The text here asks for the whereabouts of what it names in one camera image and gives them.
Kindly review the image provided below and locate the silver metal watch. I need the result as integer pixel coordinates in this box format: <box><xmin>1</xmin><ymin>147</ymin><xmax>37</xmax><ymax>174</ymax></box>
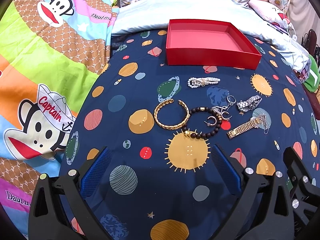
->
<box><xmin>236</xmin><ymin>95</ymin><xmax>262</xmax><ymax>113</ymax></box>

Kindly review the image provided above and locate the dark wooden bead bracelet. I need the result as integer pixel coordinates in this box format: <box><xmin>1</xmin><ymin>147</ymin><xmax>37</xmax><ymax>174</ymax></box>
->
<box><xmin>182</xmin><ymin>106</ymin><xmax>223</xmax><ymax>140</ymax></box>

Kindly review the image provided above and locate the gold hoop earring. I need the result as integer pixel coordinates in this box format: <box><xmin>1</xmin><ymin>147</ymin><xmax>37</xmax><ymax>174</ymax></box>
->
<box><xmin>221</xmin><ymin>111</ymin><xmax>232</xmax><ymax>121</ymax></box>
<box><xmin>204</xmin><ymin>115</ymin><xmax>217</xmax><ymax>127</ymax></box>

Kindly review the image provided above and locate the colourful monkey cartoon blanket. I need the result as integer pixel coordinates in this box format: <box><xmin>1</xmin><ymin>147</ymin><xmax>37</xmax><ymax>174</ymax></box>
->
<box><xmin>1</xmin><ymin>0</ymin><xmax>119</xmax><ymax>238</ymax></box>

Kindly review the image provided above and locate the beige hanging garment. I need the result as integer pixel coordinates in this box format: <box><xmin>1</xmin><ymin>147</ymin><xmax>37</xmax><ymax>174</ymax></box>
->
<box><xmin>287</xmin><ymin>0</ymin><xmax>319</xmax><ymax>43</ymax></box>

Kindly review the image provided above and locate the pink white plush toy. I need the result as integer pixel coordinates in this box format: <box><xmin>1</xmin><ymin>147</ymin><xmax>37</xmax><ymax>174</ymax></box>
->
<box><xmin>248</xmin><ymin>0</ymin><xmax>297</xmax><ymax>40</ymax></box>

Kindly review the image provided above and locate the gold cuff bangle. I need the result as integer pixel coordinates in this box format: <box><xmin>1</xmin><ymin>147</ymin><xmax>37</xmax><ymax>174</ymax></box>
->
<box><xmin>153</xmin><ymin>99</ymin><xmax>191</xmax><ymax>131</ymax></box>

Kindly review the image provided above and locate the light blue pillow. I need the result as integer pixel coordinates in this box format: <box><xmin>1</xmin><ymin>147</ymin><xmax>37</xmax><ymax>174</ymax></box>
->
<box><xmin>112</xmin><ymin>0</ymin><xmax>311</xmax><ymax>72</ymax></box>

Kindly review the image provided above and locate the navy space print sheet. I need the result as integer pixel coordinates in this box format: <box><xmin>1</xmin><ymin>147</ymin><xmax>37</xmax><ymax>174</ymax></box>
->
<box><xmin>60</xmin><ymin>30</ymin><xmax>319</xmax><ymax>239</ymax></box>

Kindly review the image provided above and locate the green cloth item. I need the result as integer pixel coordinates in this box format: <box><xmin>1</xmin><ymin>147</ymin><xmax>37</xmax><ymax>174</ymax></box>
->
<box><xmin>303</xmin><ymin>55</ymin><xmax>319</xmax><ymax>93</ymax></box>

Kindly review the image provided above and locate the red jewelry tray box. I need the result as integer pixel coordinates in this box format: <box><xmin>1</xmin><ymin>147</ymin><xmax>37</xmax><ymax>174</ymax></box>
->
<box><xmin>165</xmin><ymin>19</ymin><xmax>261</xmax><ymax>70</ymax></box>

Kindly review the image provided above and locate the gold metal watch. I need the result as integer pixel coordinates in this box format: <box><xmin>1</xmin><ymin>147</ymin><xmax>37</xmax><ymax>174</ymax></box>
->
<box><xmin>227</xmin><ymin>117</ymin><xmax>259</xmax><ymax>139</ymax></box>

